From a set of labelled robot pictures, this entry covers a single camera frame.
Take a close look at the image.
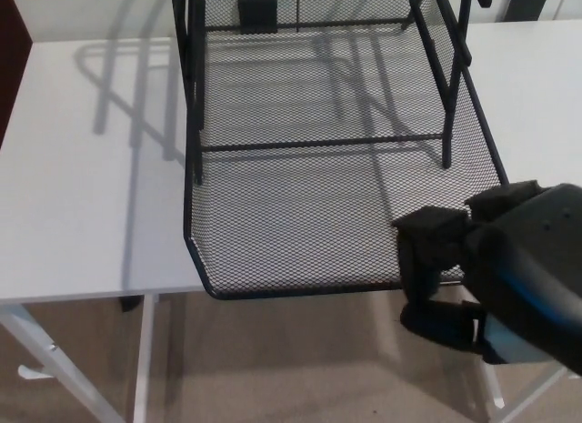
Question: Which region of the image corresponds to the white desk leg hook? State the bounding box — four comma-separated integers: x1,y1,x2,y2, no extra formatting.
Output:
16,364,52,380

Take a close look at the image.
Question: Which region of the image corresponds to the white metal desk leg frame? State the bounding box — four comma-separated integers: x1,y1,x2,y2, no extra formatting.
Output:
0,293,158,423
484,361,570,413

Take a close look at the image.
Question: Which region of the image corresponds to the black square wall box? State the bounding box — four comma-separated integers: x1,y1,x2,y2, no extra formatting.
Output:
237,0,278,35

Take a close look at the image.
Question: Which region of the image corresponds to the dark red cabinet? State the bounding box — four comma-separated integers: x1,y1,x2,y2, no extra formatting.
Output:
0,0,35,147

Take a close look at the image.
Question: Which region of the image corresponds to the dark wall box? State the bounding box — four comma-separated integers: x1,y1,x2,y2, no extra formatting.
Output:
502,0,550,23

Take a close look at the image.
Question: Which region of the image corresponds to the black wire file rack frame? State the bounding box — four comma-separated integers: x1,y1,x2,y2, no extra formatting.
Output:
170,0,495,186

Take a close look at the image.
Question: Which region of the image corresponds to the black mesh file tray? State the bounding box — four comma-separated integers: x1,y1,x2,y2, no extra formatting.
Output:
181,0,513,302

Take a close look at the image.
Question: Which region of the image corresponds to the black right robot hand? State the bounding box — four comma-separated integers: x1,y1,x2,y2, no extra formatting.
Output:
391,180,582,378

